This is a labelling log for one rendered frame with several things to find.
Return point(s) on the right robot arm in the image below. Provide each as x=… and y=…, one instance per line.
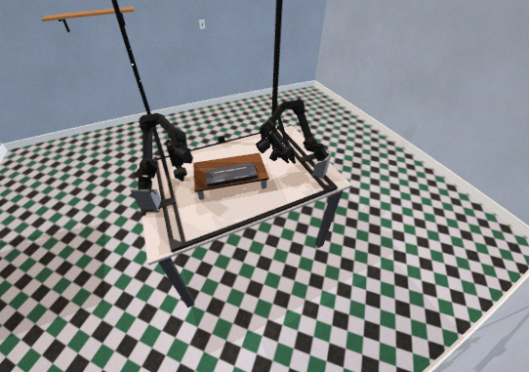
x=174, y=146

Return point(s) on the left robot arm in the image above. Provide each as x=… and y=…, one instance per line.
x=268, y=138

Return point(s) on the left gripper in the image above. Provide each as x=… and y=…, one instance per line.
x=286, y=151

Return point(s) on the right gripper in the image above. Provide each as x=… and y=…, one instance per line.
x=180, y=172

